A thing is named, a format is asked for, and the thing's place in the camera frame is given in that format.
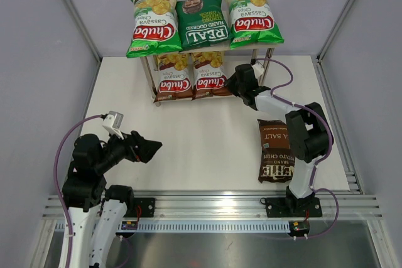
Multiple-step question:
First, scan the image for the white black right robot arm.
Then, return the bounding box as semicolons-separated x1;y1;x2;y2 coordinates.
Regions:
225;62;334;218

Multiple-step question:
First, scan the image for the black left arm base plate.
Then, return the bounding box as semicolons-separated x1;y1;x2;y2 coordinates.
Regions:
124;197;156;218

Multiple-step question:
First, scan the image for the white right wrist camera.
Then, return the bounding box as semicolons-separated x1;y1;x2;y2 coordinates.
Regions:
251;59;264;79

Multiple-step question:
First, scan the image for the brown Kettle sea salt bag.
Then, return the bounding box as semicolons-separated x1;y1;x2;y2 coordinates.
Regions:
258;119;295;183

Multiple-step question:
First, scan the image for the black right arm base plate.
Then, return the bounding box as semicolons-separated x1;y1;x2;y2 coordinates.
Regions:
259;197;323;218

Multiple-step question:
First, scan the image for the green Chuba cassava chips bag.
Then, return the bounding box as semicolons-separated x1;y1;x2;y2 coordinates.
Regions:
126;0;183;58

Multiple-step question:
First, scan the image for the aluminium mounting rail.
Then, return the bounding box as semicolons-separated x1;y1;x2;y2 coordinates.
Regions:
40;170;384;222

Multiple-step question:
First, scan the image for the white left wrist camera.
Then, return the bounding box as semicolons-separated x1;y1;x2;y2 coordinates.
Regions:
102;111;124;139

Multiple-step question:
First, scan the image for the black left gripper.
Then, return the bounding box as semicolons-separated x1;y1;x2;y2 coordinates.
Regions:
95;126;162;173

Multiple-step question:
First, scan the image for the white slotted cable duct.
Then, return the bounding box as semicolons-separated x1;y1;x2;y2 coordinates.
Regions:
55;219;293;233

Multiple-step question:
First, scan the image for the green REAL chips bag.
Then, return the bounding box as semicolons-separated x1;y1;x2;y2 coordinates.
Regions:
176;0;232;51

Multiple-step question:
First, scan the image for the brown Chuba barbeque bag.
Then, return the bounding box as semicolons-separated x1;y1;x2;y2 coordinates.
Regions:
191;51;231;100
155;53;193;102

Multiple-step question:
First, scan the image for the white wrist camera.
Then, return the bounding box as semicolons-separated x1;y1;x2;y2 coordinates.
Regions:
102;111;124;139
251;59;264;79

